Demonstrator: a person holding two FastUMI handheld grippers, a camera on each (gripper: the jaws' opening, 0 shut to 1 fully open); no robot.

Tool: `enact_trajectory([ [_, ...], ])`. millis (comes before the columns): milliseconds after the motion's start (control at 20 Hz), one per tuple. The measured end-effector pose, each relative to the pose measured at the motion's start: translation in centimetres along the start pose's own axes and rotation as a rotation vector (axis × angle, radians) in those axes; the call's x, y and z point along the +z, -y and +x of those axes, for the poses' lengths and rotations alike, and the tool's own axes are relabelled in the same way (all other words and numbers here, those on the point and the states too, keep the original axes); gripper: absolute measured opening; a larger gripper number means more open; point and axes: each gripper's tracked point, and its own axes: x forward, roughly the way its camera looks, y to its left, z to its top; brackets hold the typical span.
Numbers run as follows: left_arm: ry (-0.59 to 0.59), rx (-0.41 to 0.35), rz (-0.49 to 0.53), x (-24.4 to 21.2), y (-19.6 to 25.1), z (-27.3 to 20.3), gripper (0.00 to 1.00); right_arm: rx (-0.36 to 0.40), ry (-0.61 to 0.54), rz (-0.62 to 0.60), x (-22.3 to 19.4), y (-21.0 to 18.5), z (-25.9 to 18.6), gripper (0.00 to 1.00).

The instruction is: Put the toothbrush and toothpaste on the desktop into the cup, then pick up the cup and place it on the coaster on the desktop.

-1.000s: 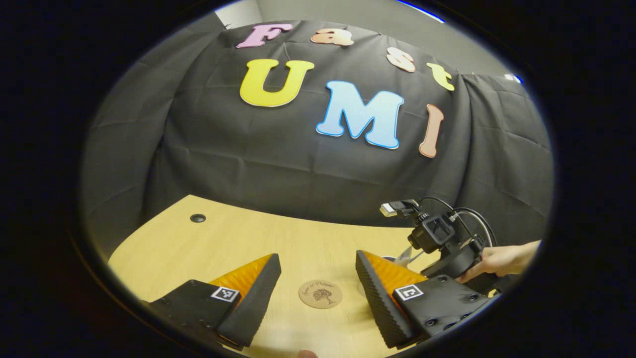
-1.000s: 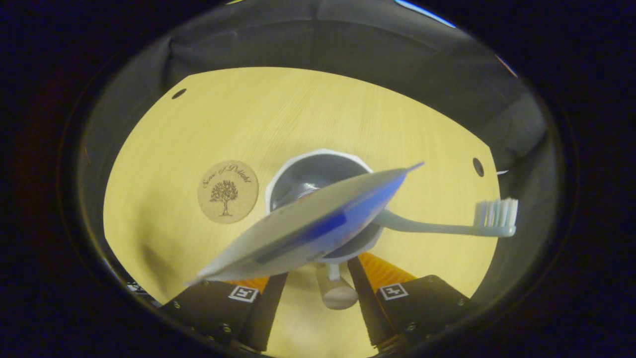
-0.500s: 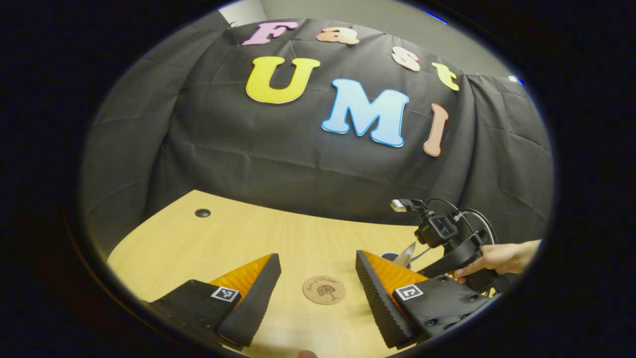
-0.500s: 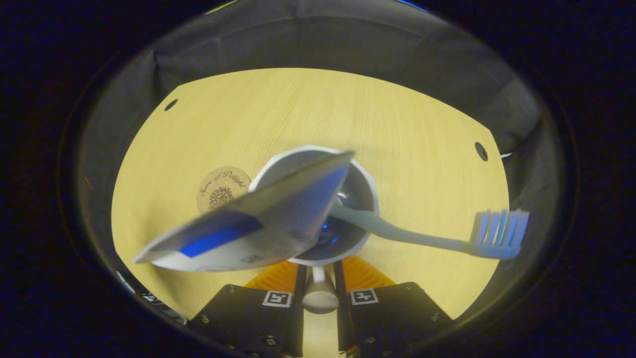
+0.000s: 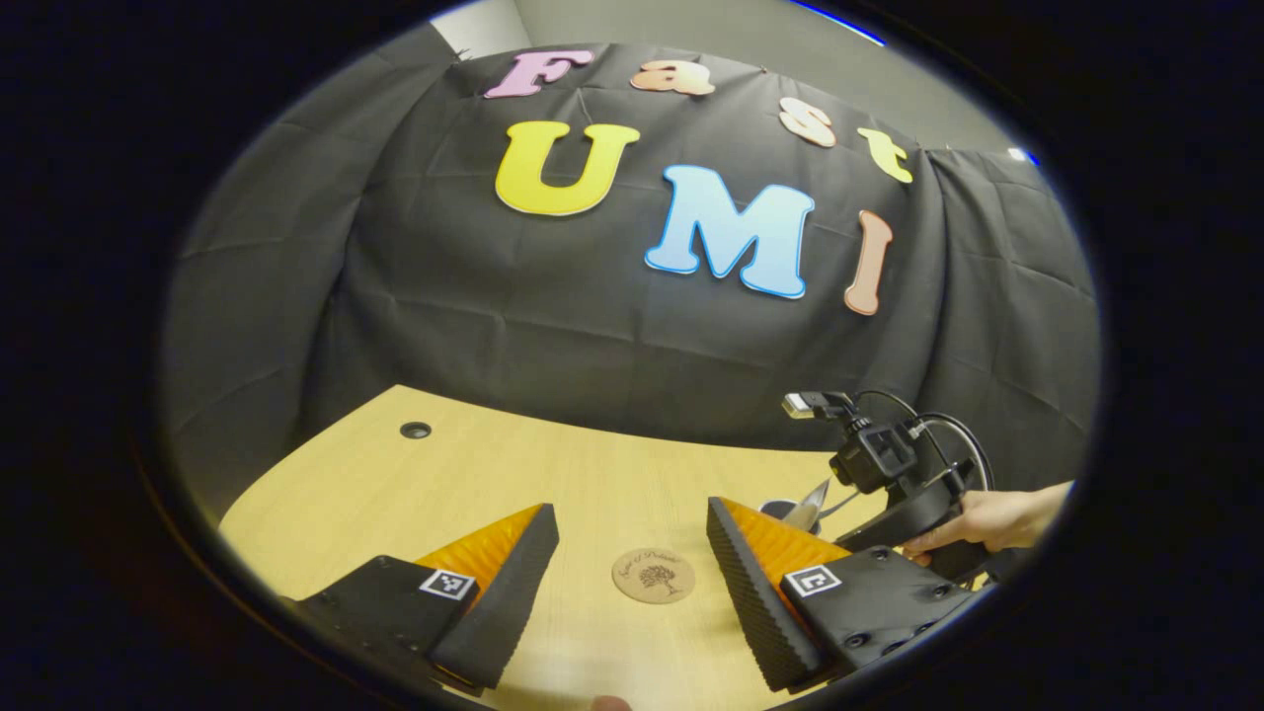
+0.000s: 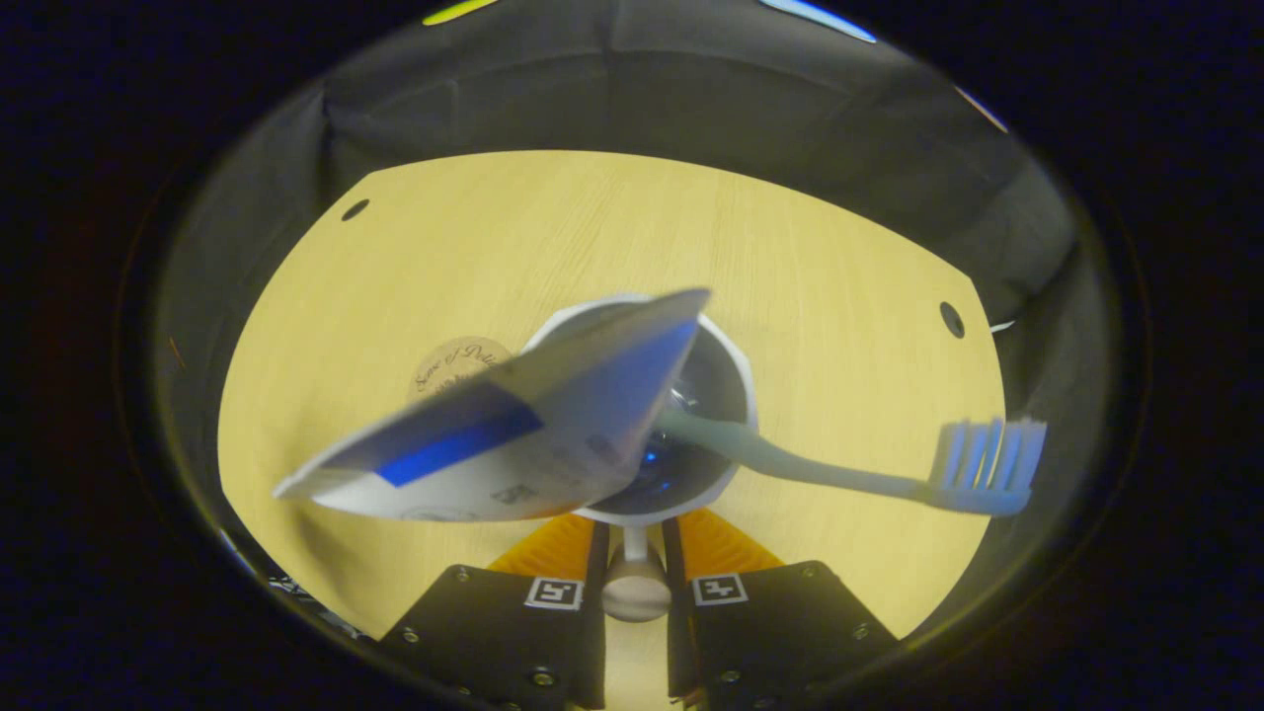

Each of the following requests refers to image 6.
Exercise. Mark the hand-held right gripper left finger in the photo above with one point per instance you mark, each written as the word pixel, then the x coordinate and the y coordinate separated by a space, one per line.
pixel 597 553

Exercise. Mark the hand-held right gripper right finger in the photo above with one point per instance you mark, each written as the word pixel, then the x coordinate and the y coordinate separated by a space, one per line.
pixel 673 553

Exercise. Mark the white toothpaste tube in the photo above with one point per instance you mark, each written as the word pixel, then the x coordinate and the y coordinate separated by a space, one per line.
pixel 553 415

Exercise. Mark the pale blue toothbrush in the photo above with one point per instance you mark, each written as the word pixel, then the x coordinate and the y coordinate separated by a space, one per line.
pixel 790 464

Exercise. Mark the round cork coaster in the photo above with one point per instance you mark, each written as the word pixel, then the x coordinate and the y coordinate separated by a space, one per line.
pixel 449 365

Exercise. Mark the light wooden desktop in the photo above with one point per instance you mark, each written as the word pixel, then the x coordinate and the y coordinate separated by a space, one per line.
pixel 790 276

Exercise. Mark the black backdrop cloth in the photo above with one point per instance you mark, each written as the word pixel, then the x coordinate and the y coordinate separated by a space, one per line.
pixel 632 89

